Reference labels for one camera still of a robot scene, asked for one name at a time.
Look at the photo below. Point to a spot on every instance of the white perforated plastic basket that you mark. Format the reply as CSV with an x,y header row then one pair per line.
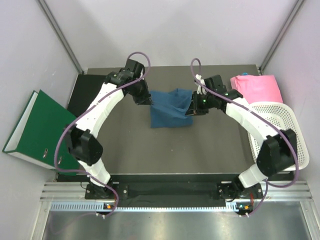
x,y
283,117

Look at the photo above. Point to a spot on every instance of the aluminium corner post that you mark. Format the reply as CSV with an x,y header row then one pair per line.
x,y
297,6
60,35

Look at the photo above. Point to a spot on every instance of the pink t shirt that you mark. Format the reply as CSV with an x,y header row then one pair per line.
x,y
262,88

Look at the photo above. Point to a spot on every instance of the grey slotted cable duct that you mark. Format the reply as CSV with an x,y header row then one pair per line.
x,y
105,207

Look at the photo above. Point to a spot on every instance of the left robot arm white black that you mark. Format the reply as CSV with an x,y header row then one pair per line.
x,y
81,139

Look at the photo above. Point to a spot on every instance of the blue t shirt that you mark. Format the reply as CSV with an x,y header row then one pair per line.
x,y
168,109

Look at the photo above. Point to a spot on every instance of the green ring binder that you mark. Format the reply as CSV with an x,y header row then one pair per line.
x,y
38,130

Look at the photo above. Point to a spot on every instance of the left aluminium corner post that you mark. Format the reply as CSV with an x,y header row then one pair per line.
x,y
60,35

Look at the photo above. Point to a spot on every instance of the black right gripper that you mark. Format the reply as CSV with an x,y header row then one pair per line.
x,y
194,109

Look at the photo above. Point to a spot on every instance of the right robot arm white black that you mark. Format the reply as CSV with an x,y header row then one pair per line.
x,y
278,147

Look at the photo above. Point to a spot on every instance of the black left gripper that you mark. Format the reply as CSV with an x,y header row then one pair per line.
x,y
144,99

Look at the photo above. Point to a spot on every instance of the right aluminium corner post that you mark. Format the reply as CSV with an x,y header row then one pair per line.
x,y
297,6

